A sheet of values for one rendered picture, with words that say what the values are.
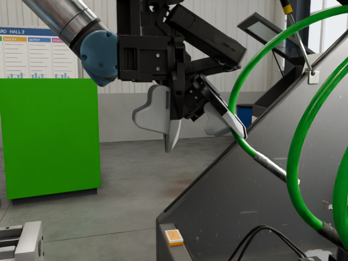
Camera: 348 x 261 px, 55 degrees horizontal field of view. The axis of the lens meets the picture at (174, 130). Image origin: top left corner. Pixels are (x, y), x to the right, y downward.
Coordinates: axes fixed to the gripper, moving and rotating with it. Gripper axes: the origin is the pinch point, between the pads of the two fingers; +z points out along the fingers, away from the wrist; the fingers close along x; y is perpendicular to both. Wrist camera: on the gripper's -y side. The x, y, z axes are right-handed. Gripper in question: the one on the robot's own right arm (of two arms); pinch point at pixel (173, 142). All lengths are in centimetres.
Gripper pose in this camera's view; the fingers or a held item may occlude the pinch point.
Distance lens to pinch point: 46.0
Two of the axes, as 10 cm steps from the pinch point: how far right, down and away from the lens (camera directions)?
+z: 0.0, 9.9, 1.5
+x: 2.2, 1.5, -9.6
